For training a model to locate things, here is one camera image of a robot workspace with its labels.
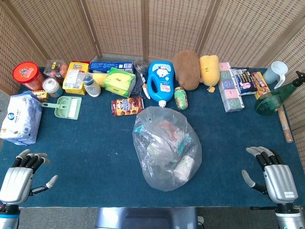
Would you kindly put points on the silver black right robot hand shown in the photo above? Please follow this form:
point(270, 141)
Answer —
point(280, 182)

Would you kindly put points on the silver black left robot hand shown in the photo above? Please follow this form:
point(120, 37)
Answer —
point(15, 183)

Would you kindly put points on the clear plastic bag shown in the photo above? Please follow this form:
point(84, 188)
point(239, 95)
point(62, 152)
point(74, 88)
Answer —
point(164, 145)

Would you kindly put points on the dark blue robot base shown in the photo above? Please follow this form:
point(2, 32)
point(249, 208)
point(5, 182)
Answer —
point(147, 218)

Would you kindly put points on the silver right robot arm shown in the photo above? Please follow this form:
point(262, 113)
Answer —
point(288, 218)

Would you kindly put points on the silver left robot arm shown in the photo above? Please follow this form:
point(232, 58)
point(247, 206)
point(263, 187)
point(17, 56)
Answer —
point(9, 218)

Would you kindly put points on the white paper towel pack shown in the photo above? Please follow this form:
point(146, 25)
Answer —
point(21, 119)

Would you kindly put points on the green transparent bottle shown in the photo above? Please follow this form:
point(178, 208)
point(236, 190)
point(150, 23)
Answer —
point(269, 101)

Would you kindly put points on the blue felt table cover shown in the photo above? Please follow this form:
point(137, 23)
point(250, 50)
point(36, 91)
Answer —
point(95, 152)

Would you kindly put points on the green dustpan with brush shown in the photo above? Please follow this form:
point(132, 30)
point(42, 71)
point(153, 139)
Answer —
point(66, 108)

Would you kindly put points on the small yellow red box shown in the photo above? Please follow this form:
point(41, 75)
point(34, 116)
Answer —
point(40, 95)

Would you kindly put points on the white paper cup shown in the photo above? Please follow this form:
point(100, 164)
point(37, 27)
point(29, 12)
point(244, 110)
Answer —
point(184, 169)

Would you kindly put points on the red yellow snack packet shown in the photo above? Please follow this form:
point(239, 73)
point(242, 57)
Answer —
point(261, 84)

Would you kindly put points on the snack jar with white lid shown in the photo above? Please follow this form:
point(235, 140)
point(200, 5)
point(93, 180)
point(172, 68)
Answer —
point(52, 87)

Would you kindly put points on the pastel pocket tissue pack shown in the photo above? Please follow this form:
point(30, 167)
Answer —
point(231, 91)

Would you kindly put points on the dark blue sanitary pad pack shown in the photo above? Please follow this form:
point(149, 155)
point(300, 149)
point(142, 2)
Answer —
point(245, 82)

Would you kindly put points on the pale blue plastic pitcher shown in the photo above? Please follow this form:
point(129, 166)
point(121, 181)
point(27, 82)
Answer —
point(274, 72)

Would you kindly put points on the red lidded canister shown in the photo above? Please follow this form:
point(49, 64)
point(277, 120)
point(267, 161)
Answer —
point(27, 74)

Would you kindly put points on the yellow Lipo cracker box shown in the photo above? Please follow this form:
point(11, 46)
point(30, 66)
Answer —
point(75, 80)

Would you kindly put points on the clear box with red contents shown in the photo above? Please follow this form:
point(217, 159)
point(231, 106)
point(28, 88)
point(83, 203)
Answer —
point(56, 70)

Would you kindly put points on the white bottle with blue cap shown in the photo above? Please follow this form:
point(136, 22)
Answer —
point(91, 87)

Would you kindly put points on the green drink can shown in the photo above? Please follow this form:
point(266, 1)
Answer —
point(181, 98)

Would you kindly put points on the pale green container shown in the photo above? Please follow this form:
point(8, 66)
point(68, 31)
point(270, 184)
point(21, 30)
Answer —
point(152, 149)

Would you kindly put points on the yellow plush toy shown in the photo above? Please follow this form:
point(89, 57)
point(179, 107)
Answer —
point(209, 70)

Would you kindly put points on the yellow sponge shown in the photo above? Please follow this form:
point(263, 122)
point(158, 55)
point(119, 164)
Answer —
point(99, 80)

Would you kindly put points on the Hello Panda biscuit box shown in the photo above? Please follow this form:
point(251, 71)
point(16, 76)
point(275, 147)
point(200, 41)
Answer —
point(127, 107)

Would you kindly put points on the green tissue pack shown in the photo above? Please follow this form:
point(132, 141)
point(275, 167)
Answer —
point(119, 82)

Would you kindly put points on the brown plush toy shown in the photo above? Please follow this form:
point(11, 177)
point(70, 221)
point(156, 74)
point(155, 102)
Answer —
point(187, 70)

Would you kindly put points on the blue cling wrap box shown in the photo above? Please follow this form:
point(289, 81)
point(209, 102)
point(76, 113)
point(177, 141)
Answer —
point(110, 66)

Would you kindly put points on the blue detergent bottle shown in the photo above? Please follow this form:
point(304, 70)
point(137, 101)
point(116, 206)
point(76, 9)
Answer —
point(160, 82)

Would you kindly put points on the grey cloth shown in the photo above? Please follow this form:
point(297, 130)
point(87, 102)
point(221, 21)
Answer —
point(138, 87)

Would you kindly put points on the wicker folding screen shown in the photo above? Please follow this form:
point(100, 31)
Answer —
point(119, 26)

